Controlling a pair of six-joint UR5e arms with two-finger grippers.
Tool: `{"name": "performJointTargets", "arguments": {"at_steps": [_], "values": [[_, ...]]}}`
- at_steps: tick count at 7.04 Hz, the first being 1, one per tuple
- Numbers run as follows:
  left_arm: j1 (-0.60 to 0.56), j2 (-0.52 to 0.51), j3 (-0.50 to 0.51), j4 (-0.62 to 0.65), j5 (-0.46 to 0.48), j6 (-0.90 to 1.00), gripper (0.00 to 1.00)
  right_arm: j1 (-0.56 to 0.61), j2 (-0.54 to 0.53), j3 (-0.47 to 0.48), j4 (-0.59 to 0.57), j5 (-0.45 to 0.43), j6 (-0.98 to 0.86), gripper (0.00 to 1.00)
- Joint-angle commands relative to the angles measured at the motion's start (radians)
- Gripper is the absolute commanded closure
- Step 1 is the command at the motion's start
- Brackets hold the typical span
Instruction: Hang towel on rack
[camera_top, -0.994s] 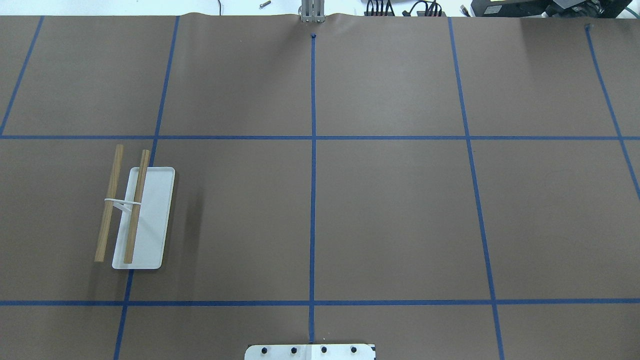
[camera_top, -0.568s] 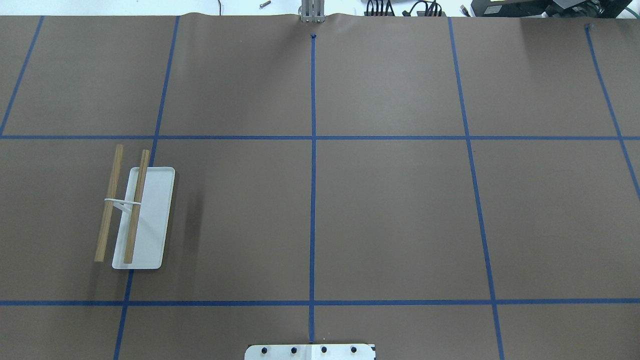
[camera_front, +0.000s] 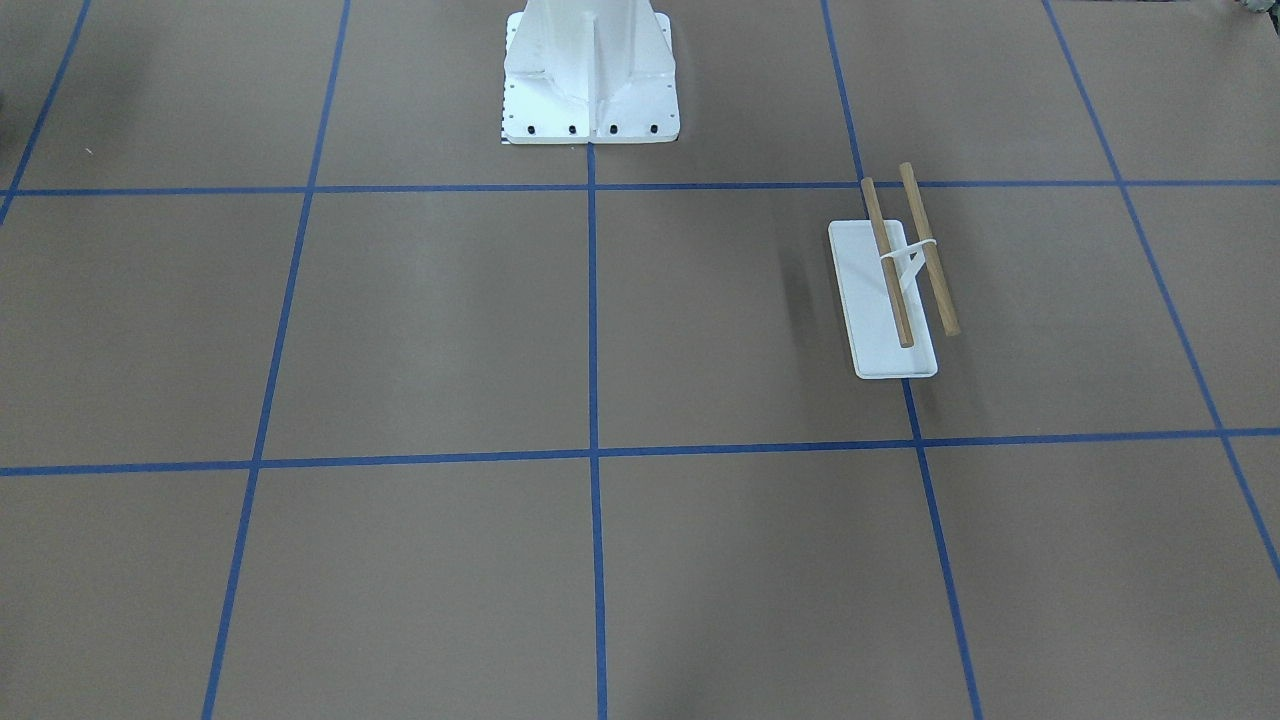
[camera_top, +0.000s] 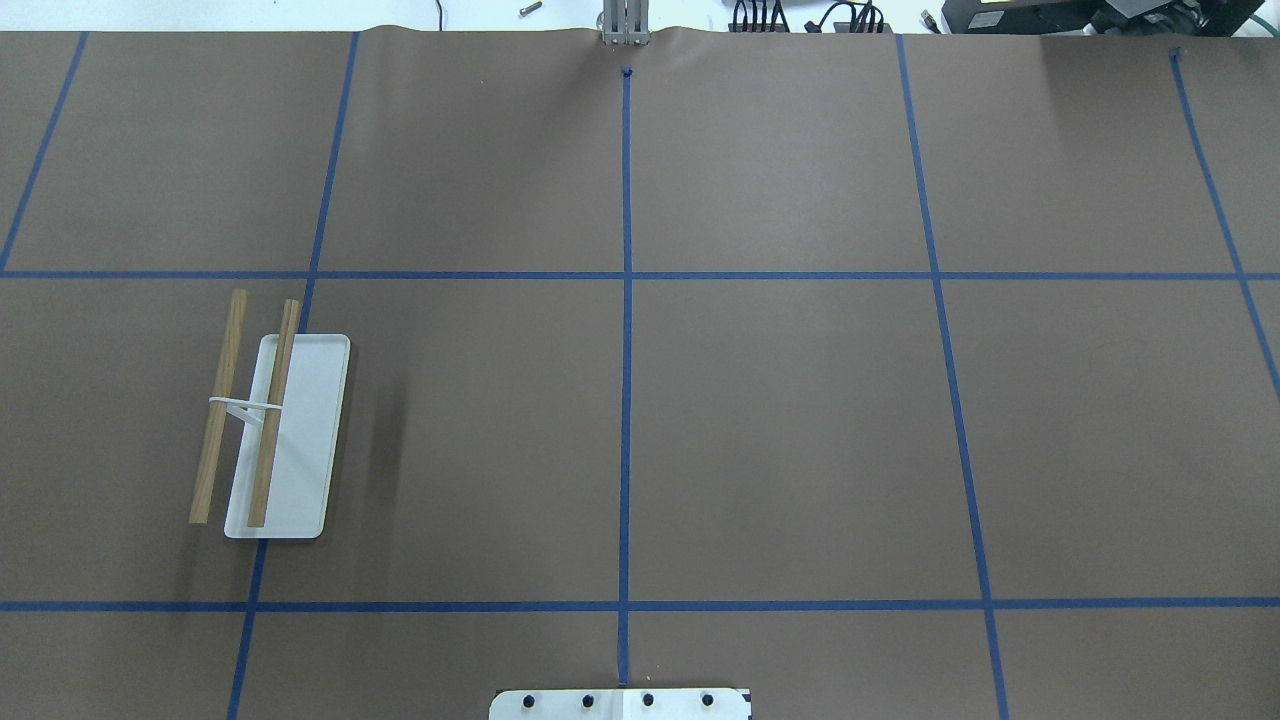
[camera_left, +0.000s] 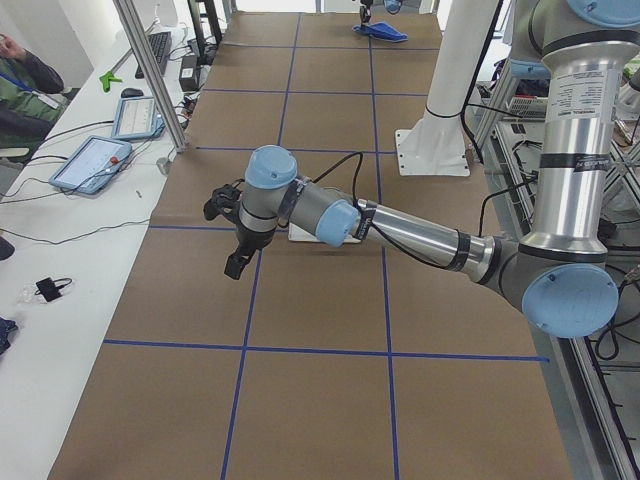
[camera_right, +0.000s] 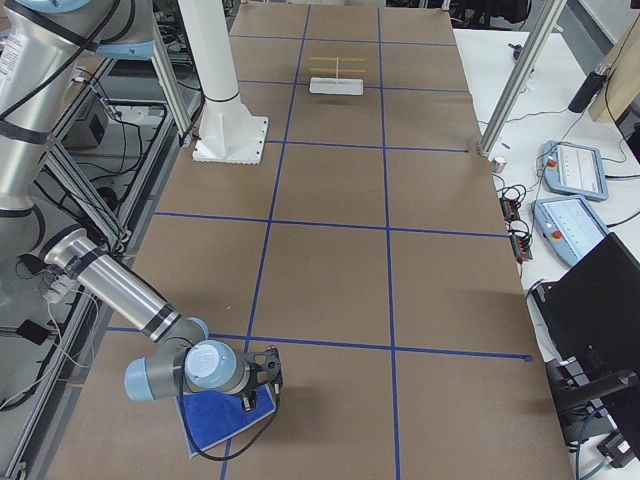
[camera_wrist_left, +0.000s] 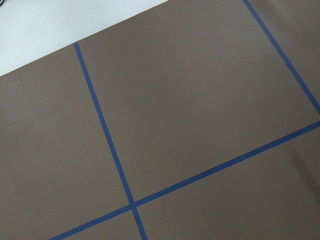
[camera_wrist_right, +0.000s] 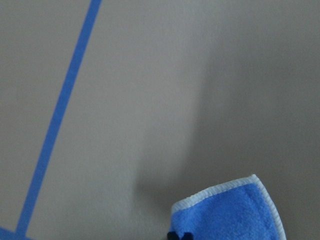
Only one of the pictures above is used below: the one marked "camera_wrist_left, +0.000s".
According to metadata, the brown paper table mat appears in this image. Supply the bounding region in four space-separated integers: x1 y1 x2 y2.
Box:
0 0 320 240

